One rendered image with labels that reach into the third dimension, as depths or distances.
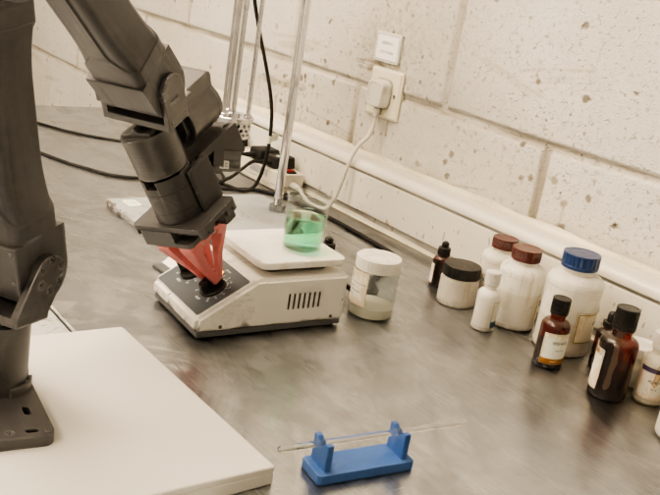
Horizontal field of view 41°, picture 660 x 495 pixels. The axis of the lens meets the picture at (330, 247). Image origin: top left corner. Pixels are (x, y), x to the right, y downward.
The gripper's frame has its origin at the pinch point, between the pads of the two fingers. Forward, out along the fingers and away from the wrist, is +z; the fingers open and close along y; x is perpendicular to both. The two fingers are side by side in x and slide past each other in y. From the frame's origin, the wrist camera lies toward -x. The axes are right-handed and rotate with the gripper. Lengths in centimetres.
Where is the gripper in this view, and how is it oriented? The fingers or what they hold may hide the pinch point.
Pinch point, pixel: (211, 275)
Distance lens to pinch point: 102.7
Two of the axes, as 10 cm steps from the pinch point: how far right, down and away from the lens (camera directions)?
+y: -8.3, -0.8, 5.5
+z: 2.8, 8.0, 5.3
